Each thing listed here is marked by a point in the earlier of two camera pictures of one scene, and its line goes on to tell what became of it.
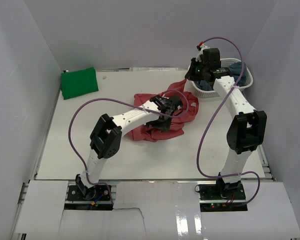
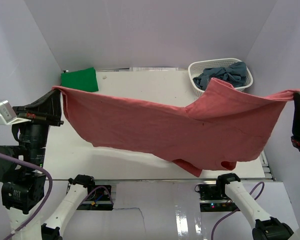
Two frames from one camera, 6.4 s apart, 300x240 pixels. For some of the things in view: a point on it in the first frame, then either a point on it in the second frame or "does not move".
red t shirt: (190, 108) → (222, 124)
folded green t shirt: (76, 83) does not move
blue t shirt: (234, 70) does not move
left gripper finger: (158, 123) → (52, 100)
